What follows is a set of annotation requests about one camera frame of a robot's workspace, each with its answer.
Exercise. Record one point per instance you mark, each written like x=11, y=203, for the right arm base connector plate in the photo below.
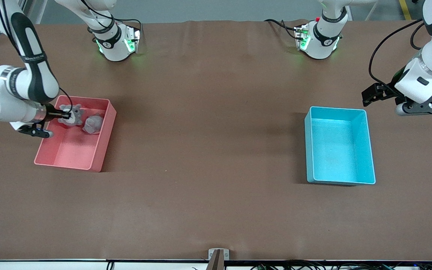
x=133, y=39

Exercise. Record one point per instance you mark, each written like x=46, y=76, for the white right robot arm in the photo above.
x=17, y=84

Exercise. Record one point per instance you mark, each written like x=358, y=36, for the brown table mat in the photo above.
x=216, y=206

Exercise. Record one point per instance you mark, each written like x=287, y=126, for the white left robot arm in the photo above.
x=323, y=41

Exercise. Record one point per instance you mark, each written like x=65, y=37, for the pink plastic box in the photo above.
x=73, y=153

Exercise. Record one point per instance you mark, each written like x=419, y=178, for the blue plastic box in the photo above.
x=338, y=150

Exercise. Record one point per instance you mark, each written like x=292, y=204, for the metal camera bracket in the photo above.
x=218, y=258

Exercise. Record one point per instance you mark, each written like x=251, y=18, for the left arm base connector plate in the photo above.
x=301, y=37

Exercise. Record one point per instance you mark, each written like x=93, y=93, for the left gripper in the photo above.
x=387, y=91

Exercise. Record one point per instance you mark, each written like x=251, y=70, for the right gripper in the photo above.
x=52, y=111

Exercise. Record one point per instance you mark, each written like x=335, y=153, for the grey Totoro plush toy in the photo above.
x=93, y=124
x=76, y=119

